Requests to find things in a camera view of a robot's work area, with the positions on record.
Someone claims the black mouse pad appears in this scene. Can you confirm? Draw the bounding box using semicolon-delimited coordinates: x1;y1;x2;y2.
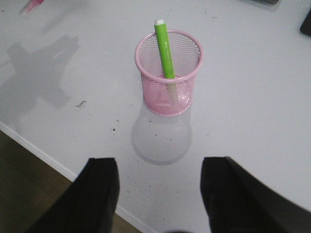
300;10;311;37

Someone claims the pink mesh pen holder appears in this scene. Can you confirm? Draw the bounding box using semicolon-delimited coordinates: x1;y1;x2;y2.
135;30;203;117

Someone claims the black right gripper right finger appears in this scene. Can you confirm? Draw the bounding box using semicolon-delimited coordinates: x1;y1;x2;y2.
200;157;311;233

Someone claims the grey open laptop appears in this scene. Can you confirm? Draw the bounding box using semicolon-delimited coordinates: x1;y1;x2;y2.
256;0;279;5

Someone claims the green highlighter pen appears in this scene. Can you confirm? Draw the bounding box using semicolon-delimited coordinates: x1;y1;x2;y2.
154;19;175;79

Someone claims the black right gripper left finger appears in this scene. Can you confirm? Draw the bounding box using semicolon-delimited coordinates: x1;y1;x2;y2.
27;158;119;233

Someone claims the pink highlighter pen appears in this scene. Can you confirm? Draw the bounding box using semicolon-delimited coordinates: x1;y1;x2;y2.
19;0;44;15

